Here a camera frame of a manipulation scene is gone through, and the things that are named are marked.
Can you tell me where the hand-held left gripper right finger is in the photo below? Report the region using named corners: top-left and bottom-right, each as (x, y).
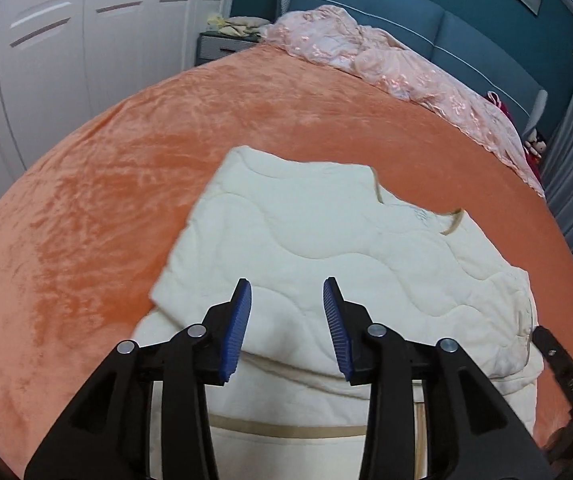
top-left (322, 277), bottom-right (553, 480)

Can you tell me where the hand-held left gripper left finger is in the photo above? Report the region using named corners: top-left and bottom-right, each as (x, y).
top-left (24, 278), bottom-right (252, 480)

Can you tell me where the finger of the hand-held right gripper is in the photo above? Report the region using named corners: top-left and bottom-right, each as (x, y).
top-left (533, 326), bottom-right (573, 428)

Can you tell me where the cream quilted jacket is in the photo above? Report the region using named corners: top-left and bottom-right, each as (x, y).
top-left (131, 146), bottom-right (543, 480)

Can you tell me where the orange plush bed blanket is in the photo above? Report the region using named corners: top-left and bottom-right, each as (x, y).
top-left (0, 42), bottom-right (573, 480)

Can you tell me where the plush toy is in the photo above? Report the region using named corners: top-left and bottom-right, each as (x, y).
top-left (523, 130), bottom-right (550, 157)

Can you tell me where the pink lace bedspread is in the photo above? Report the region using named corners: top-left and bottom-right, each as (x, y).
top-left (260, 5), bottom-right (546, 199)

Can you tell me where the grey nightstand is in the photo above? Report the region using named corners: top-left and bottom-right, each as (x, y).
top-left (196, 30), bottom-right (263, 67)

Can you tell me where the beige cloth on nightstand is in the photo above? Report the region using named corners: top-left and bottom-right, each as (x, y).
top-left (206, 15), bottom-right (272, 39)

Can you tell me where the blue padded headboard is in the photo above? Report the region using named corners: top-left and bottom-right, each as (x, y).
top-left (281, 0), bottom-right (573, 135)

